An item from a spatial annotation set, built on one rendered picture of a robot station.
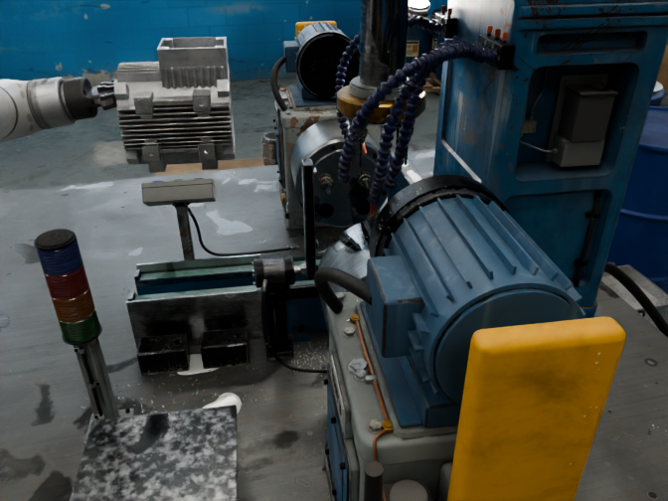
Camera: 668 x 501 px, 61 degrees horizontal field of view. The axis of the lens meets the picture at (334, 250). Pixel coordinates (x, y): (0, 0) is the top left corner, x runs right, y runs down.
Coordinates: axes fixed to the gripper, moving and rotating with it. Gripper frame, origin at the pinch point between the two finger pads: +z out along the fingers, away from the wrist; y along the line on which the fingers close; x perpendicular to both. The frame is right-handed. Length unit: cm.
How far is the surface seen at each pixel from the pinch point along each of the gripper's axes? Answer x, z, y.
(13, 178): 119, -176, 301
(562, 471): 23, 38, -80
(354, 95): 7.2, 33.0, -1.6
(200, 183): 29.3, -3.9, 20.4
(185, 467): 45, -6, -52
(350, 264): 26.2, 24.9, -32.4
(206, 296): 43.6, -4.5, -8.0
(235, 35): 89, -8, 556
